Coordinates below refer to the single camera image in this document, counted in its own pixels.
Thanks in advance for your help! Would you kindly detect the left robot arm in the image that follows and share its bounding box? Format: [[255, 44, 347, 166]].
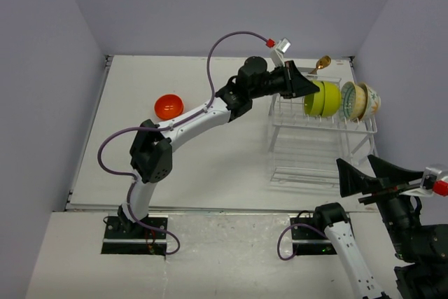
[[118, 57, 320, 238]]

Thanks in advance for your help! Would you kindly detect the white wire dish rack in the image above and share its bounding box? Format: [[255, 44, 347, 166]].
[[268, 75, 377, 186]]

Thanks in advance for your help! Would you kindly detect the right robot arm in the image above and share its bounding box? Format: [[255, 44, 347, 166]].
[[312, 155, 447, 298]]

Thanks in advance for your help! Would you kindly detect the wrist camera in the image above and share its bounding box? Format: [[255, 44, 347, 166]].
[[403, 164, 447, 197], [269, 38, 291, 67]]

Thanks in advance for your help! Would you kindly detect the gold spoon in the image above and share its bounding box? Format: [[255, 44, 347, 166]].
[[309, 55, 332, 75]]

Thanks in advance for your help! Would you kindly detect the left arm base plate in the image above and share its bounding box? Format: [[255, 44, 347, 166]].
[[101, 216, 167, 256]]

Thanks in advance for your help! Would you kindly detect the green bowl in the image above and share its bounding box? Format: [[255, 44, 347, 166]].
[[303, 80, 325, 116], [321, 81, 342, 118]]

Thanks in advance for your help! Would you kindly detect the teal patterned white bowl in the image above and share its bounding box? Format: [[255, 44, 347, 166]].
[[338, 82, 367, 120]]

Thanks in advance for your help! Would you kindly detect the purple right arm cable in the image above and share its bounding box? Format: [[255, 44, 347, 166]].
[[276, 223, 328, 261]]

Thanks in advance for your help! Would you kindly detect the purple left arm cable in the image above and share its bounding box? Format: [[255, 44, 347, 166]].
[[97, 31, 274, 255]]

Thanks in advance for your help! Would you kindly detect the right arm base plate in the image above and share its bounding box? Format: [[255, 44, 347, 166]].
[[290, 211, 337, 256]]

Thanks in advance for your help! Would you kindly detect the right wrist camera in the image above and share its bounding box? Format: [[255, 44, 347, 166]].
[[403, 164, 447, 197]]

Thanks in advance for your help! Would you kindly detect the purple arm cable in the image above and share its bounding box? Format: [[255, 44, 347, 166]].
[[97, 31, 274, 255], [276, 223, 328, 261]]

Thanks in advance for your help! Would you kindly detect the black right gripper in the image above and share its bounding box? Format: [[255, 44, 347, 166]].
[[337, 151, 426, 257]]

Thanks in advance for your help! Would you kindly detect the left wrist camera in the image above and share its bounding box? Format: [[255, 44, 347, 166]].
[[269, 38, 291, 67]]

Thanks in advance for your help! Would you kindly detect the yellow floral white bowl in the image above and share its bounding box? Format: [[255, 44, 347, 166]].
[[358, 83, 381, 120]]

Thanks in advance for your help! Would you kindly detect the orange bowl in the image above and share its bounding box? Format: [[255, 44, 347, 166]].
[[154, 102, 184, 120], [154, 94, 184, 120]]

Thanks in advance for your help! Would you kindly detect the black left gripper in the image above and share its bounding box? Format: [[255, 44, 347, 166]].
[[250, 60, 319, 99]]

